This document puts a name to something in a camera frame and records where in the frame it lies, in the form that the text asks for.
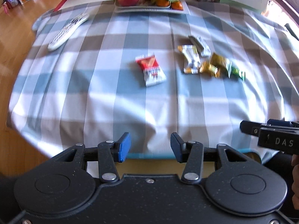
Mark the gold metal tin tray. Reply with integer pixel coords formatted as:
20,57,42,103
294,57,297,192
88,148,262,179

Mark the red white snack packet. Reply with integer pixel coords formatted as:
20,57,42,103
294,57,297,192
135,54,167,87

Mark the orange tangerine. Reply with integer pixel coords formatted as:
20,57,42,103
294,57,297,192
171,1,184,11
155,0,170,7

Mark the checkered blue grey tablecloth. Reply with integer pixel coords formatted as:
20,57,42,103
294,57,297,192
7,1,298,161

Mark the silver yellow snack packet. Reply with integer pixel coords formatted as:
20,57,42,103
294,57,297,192
177,45,200,74

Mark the gold candy wrapper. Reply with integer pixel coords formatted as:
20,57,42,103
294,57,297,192
199,61,221,78

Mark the white fruit plate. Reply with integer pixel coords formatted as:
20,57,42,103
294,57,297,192
113,0,189,14

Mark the green candy wrapper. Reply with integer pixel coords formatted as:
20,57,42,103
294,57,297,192
226,64,246,81

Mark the white sesame crisp packet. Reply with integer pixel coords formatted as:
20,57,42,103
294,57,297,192
188,35,211,57

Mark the person right hand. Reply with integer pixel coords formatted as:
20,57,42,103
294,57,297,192
291,154,299,210

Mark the white remote control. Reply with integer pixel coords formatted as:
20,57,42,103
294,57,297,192
48,13,89,51

